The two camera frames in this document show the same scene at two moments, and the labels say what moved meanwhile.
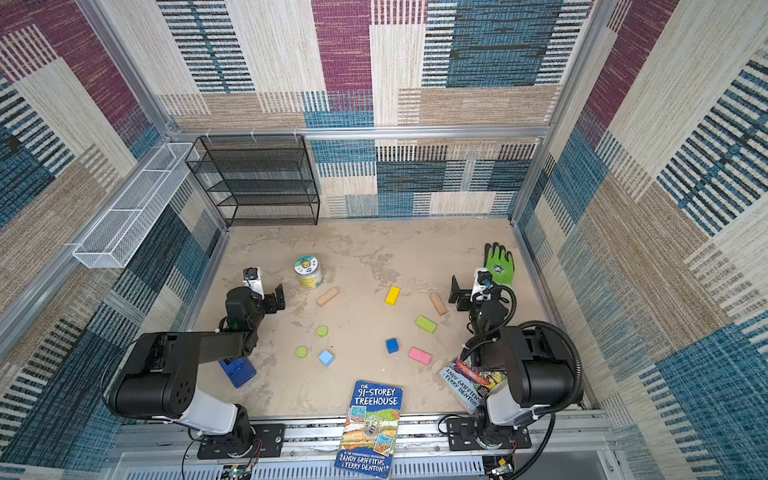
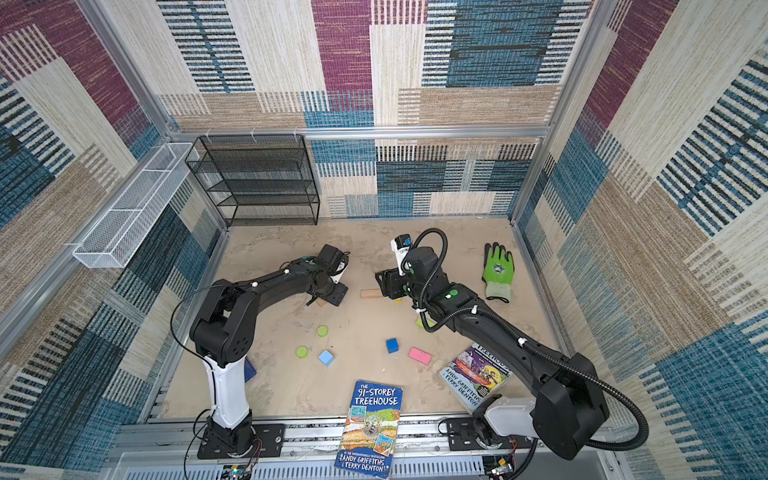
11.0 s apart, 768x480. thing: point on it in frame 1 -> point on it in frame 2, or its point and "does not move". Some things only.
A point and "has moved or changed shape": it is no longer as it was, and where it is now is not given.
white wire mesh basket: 124,225 does not move
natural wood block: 438,304 has moved or changed shape
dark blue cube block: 392,345 does not move
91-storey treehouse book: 369,431 does not move
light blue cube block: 326,358 does not move
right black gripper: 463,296 -> 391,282
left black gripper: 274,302 -> 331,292
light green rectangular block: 425,324 does not move
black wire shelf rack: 258,180 does not move
